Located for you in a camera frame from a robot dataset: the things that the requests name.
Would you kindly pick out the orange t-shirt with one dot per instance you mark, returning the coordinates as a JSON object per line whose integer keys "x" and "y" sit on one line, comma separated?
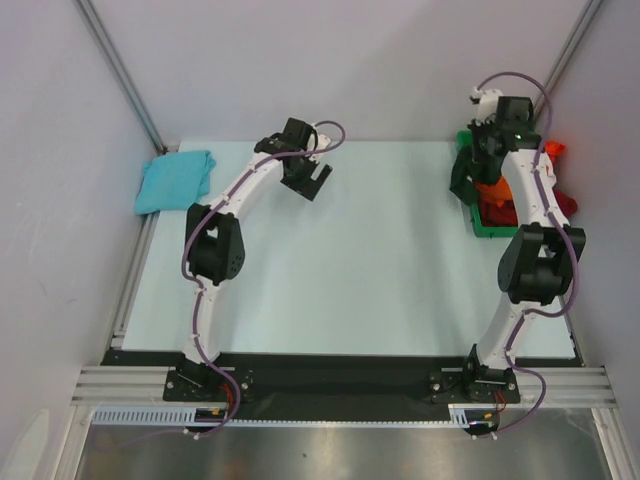
{"x": 500, "y": 192}

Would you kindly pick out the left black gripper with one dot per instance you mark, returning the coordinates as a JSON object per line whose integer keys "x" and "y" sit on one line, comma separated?
{"x": 307, "y": 187}

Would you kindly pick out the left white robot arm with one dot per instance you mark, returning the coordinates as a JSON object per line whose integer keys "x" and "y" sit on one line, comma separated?
{"x": 214, "y": 251}

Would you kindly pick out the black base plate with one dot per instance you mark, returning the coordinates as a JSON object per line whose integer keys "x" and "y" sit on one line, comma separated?
{"x": 474, "y": 387}
{"x": 213, "y": 388}

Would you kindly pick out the aluminium side rail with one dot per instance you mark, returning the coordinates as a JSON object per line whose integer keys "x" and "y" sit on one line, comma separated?
{"x": 572, "y": 333}
{"x": 131, "y": 282}

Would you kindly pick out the aluminium front rail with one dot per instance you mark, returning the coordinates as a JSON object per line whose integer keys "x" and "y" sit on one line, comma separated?
{"x": 556, "y": 387}

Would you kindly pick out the left aluminium corner post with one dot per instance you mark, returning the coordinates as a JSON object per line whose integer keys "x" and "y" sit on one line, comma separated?
{"x": 107, "y": 48}

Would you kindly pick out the left aluminium side rail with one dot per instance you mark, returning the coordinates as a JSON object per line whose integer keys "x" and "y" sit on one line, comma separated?
{"x": 131, "y": 282}

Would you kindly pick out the aluminium corner post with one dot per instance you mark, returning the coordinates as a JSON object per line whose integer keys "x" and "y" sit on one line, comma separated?
{"x": 107, "y": 48}
{"x": 577, "y": 35}

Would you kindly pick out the folded teal t-shirt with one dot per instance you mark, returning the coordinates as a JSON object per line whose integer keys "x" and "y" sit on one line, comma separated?
{"x": 174, "y": 181}

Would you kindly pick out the red t-shirt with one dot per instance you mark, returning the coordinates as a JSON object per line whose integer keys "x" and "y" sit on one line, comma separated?
{"x": 504, "y": 215}

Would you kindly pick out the right aluminium corner post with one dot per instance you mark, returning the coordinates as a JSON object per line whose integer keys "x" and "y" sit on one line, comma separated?
{"x": 577, "y": 35}

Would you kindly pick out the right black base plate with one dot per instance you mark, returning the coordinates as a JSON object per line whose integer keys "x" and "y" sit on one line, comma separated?
{"x": 474, "y": 387}

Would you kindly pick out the white and green t-shirt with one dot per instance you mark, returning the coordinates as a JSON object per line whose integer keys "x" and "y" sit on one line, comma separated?
{"x": 461, "y": 183}

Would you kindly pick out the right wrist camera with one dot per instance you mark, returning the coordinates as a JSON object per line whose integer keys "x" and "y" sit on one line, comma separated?
{"x": 486, "y": 102}

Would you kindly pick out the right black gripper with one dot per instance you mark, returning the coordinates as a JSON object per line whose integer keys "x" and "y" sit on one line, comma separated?
{"x": 478, "y": 157}

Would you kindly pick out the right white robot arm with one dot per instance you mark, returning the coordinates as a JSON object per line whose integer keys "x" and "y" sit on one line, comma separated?
{"x": 540, "y": 262}

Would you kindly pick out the right aluminium side rail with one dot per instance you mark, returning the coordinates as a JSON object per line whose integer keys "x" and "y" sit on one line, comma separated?
{"x": 572, "y": 333}

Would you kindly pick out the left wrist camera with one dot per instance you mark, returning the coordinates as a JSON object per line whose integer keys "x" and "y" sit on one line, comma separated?
{"x": 317, "y": 145}

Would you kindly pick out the slotted cable duct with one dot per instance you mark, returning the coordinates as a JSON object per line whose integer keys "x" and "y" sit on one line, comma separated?
{"x": 442, "y": 416}

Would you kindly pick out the green plastic bin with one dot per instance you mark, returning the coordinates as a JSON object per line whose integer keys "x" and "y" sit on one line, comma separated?
{"x": 480, "y": 228}

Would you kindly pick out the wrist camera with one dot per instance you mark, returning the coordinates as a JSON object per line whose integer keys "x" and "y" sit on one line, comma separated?
{"x": 486, "y": 102}
{"x": 317, "y": 145}

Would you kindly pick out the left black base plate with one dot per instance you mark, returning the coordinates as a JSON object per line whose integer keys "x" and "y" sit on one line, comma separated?
{"x": 213, "y": 388}

